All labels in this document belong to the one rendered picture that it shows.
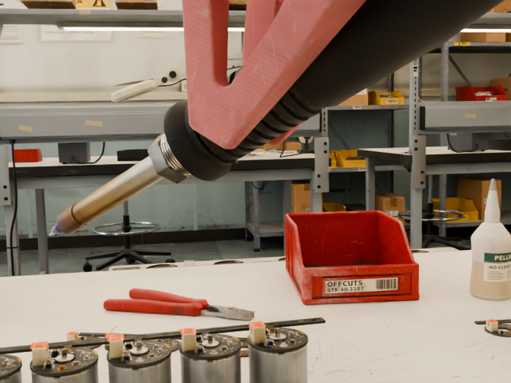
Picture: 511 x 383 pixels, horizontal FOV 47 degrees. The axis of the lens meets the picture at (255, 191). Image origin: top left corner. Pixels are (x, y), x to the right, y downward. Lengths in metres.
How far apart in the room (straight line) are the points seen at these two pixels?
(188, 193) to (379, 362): 4.24
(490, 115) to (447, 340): 2.43
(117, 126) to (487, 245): 2.05
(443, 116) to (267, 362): 2.52
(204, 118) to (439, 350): 0.30
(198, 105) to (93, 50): 4.48
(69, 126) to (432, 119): 1.52
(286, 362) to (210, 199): 4.38
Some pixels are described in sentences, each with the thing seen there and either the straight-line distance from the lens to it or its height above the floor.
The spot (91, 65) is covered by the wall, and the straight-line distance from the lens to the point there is 4.62.
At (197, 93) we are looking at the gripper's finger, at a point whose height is 0.91.
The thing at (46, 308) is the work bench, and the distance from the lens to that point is 0.54.
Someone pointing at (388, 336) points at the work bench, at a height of 0.75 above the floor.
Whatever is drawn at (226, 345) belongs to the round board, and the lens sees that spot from 0.25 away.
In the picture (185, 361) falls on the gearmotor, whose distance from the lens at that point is 0.24.
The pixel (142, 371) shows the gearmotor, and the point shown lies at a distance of 0.24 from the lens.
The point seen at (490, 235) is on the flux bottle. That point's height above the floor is 0.80.
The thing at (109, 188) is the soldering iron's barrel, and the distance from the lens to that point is 0.19.
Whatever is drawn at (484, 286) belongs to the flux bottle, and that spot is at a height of 0.76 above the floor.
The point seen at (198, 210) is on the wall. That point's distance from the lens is 4.62.
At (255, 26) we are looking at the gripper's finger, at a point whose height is 0.93.
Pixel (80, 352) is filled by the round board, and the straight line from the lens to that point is 0.25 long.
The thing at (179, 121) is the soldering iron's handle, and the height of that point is 0.90.
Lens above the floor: 0.90
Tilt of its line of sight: 6 degrees down
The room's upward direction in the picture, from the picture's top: 1 degrees counter-clockwise
